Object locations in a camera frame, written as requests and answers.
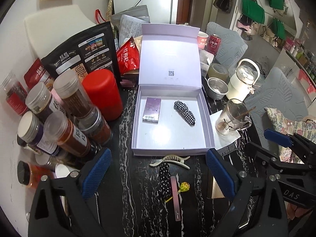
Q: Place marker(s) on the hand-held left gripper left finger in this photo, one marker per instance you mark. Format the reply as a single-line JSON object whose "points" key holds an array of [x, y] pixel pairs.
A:
{"points": [[97, 175]]}

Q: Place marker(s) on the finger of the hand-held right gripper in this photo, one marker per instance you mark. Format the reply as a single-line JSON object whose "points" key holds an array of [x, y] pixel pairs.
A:
{"points": [[276, 136], [261, 153]]}

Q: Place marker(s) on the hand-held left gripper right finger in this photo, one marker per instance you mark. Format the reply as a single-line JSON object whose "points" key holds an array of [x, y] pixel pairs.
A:
{"points": [[219, 175]]}

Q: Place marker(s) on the small gold box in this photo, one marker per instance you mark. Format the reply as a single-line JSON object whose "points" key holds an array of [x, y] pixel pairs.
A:
{"points": [[217, 190]]}

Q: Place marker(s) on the yellow lollipop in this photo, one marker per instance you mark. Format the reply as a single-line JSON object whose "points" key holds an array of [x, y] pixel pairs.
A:
{"points": [[184, 187]]}

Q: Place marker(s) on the cream hair claw clip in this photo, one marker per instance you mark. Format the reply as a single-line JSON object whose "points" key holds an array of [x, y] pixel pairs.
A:
{"points": [[172, 160]]}

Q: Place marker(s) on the pink bar hair clip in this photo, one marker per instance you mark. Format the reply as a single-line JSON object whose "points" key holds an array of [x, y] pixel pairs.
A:
{"points": [[176, 200]]}

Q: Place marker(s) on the black polka dot scrunchie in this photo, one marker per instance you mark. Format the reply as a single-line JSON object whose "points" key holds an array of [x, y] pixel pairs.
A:
{"points": [[164, 180]]}

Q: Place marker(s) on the lilac gift box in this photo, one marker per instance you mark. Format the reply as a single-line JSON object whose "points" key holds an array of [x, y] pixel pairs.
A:
{"points": [[170, 91]]}

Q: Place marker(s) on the person's right hand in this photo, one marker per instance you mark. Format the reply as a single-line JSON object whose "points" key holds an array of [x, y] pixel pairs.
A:
{"points": [[300, 211]]}

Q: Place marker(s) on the floral cloth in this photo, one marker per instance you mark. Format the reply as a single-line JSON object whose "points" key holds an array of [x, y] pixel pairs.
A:
{"points": [[293, 128]]}

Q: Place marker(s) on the white paper napkin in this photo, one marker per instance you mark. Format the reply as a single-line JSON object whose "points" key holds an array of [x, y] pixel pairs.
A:
{"points": [[228, 138]]}

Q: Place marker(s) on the rose gold straw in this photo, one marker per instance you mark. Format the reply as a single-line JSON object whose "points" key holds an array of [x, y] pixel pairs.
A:
{"points": [[240, 116]]}

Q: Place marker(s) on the grey padded chair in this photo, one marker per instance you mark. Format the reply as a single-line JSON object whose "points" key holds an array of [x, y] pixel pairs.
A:
{"points": [[279, 93], [227, 47]]}

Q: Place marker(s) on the glass mug with cartoon print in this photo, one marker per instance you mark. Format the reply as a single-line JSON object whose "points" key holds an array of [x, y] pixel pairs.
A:
{"points": [[233, 118]]}

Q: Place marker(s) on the amber jar with black lid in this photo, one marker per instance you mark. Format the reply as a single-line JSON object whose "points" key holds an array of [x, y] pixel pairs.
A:
{"points": [[32, 176]]}

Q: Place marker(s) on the cluster of clear plastic jars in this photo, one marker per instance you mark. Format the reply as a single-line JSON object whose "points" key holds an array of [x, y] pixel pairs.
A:
{"points": [[61, 113]]}

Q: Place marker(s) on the black white gingham scrunchie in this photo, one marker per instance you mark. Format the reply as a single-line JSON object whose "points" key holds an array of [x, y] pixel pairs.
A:
{"points": [[184, 111]]}

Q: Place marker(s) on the metal bowl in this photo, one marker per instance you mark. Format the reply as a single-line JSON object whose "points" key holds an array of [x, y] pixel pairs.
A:
{"points": [[217, 87]]}

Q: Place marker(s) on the red canister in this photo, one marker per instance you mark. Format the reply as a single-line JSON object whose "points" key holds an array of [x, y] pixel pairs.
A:
{"points": [[102, 93]]}

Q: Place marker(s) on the small purple box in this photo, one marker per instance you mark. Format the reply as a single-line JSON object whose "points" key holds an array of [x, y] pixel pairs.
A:
{"points": [[151, 109]]}

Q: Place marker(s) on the shelf of small bottles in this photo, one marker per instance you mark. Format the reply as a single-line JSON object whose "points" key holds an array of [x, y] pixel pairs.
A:
{"points": [[300, 53]]}

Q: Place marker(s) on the clear tape roll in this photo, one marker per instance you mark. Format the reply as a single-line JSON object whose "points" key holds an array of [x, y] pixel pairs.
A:
{"points": [[218, 71]]}

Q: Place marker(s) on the small pink box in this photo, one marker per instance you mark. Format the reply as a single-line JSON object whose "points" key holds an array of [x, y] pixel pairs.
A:
{"points": [[128, 83]]}

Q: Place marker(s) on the red drink can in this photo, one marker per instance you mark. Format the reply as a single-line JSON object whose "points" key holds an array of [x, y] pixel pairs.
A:
{"points": [[214, 44]]}

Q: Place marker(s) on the small red pouch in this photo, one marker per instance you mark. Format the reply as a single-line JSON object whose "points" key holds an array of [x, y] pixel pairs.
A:
{"points": [[37, 72]]}

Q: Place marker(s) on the red snack bag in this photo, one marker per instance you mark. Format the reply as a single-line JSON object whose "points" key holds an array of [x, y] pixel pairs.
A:
{"points": [[127, 58]]}

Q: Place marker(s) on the pink cup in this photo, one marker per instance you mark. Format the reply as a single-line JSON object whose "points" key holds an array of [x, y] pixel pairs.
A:
{"points": [[202, 40]]}

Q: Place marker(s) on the black printed pouch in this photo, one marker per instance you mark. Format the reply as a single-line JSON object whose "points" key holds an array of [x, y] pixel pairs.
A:
{"points": [[84, 51]]}

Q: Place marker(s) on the printed paper sheet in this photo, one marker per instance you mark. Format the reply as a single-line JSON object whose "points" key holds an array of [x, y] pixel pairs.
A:
{"points": [[129, 28]]}

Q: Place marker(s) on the grey plastic bag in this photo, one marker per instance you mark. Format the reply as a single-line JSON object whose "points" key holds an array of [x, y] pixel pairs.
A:
{"points": [[134, 13]]}

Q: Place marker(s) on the white refrigerator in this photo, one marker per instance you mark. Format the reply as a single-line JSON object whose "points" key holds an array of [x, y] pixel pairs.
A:
{"points": [[148, 2]]}

